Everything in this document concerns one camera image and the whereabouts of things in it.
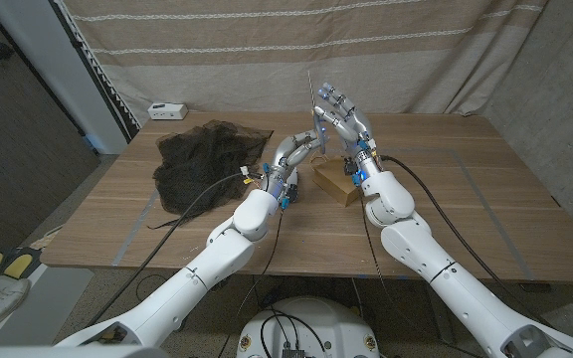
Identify grey orange-handled scissors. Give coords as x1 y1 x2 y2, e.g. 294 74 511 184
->
306 69 328 155

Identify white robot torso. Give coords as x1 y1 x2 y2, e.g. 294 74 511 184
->
236 295 380 358

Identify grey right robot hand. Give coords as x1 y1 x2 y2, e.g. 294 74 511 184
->
313 83 385 186

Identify white game controller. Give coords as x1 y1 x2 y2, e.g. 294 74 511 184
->
286 166 300 200

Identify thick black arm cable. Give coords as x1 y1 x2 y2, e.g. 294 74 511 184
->
380 155 541 319
87 172 247 327

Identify thin braided right arm cable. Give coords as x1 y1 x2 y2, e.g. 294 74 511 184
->
360 193 486 358

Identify white power strip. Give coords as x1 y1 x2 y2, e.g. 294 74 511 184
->
147 101 189 121

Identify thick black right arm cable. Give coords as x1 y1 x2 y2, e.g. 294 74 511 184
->
380 155 541 319

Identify striped beige curtain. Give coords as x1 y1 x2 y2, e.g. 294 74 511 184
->
62 0 549 128

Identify brown paper bag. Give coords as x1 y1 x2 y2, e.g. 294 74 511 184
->
308 151 362 208

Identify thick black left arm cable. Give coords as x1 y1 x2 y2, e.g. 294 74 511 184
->
87 172 247 327

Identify black mesh netting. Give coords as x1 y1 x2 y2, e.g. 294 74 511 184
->
147 118 275 230

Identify black torso cable loop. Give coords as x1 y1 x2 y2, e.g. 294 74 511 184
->
259 306 328 355

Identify black curtain frame bar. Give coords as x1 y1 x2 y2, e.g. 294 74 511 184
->
50 0 141 143

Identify thin braided arm cable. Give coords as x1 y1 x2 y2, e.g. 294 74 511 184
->
216 208 284 358
360 193 486 358

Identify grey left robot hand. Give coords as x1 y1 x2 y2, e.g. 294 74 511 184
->
261 129 325 210

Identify thin braided left arm cable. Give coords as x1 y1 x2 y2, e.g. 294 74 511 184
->
216 208 284 358

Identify grey table leg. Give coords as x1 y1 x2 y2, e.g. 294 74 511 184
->
423 278 455 345

